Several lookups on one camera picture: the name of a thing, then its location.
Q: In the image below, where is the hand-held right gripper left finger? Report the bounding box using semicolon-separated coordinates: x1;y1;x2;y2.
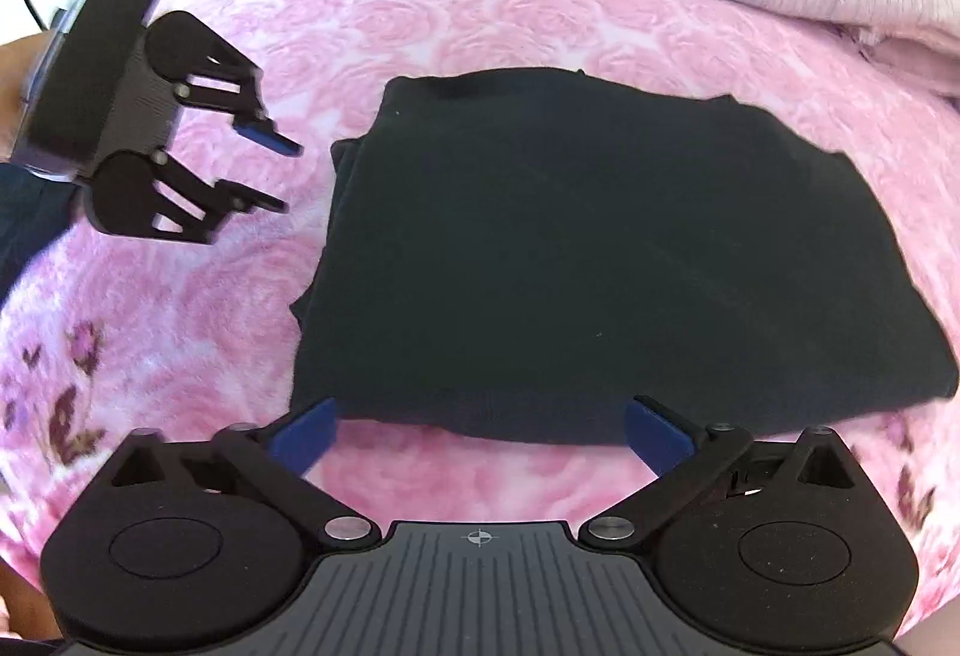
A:
105;395;377;548

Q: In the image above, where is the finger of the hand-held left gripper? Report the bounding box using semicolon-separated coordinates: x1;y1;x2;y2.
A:
176;22;305;160
148;148;291;246

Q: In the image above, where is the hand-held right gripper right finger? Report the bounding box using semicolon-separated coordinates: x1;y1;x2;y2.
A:
581;392;861;548

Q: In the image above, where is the teal blue sweater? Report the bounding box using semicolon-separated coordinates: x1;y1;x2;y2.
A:
0;164;78;294

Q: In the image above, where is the black garment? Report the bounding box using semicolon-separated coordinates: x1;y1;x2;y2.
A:
288;66;960;448

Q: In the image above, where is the person's left forearm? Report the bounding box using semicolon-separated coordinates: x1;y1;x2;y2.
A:
0;35;55;166

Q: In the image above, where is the pink rose blanket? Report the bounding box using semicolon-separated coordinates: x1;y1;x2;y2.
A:
0;0;960;643

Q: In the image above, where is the pale pink cloth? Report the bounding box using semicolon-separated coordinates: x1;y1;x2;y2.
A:
862;26;960;100

